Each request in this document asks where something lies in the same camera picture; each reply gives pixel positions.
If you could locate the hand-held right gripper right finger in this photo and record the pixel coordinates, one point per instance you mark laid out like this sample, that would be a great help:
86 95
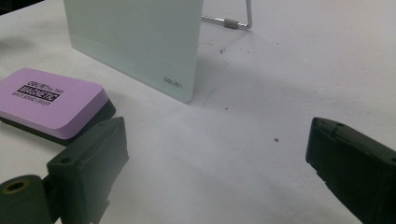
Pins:
355 161

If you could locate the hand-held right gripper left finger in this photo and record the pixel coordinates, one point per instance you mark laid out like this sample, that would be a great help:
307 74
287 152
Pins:
90 161

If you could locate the purple whiteboard eraser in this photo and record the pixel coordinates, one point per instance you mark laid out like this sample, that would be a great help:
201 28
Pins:
46 101

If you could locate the white glass desktop whiteboard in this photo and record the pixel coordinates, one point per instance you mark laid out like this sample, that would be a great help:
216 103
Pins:
134 40

